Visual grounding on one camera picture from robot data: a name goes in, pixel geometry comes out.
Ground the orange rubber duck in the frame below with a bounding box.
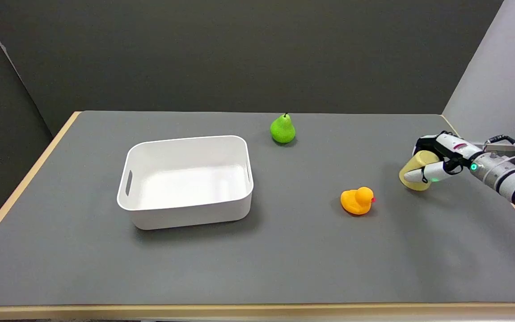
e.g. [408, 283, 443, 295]
[340, 186, 376, 216]

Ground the white plastic box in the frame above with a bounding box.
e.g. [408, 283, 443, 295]
[117, 135, 254, 231]

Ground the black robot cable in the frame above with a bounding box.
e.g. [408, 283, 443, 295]
[484, 135, 515, 155]

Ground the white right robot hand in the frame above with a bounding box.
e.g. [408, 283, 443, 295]
[404, 131, 483, 184]

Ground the yellow cup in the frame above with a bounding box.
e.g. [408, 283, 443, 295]
[399, 150, 441, 192]

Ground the green pear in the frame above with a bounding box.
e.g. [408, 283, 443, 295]
[270, 113, 296, 144]

